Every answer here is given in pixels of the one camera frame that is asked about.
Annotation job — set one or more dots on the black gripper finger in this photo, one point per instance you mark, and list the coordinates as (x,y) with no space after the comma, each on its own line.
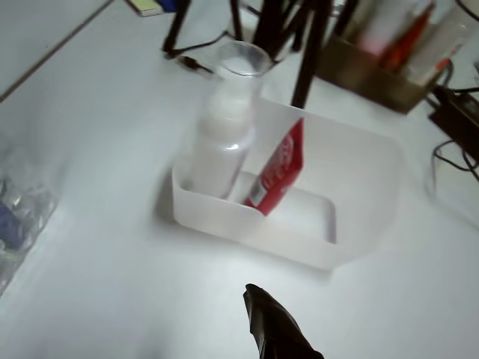
(277,329)

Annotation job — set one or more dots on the clear bottle white cap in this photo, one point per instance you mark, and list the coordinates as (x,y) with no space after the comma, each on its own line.
(221,149)

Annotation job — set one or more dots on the white bottle pink liquid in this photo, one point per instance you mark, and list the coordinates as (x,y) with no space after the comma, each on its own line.
(378,33)

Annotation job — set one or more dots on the white tall tube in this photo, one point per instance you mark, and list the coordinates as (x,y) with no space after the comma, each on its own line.
(438,37)

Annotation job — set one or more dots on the translucent white plastic bin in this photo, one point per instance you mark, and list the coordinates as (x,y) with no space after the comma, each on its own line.
(299,243)

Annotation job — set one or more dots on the red cream tube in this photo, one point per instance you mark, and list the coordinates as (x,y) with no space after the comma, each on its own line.
(280,168)

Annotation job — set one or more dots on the brown translucent organizer bin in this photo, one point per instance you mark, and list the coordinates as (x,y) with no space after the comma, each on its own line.
(374,82)

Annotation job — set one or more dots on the clear acrylic organizer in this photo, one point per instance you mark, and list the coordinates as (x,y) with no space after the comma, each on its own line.
(33,202)

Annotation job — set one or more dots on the black tripod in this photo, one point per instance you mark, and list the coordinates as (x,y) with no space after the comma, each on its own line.
(310,56)

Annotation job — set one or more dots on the black power adapter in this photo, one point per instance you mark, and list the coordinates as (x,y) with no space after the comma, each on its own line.
(460,112)

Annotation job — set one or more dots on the orange tube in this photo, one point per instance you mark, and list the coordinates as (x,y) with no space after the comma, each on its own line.
(408,41)

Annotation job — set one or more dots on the yellow notepad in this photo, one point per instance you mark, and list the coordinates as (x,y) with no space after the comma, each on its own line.
(144,7)

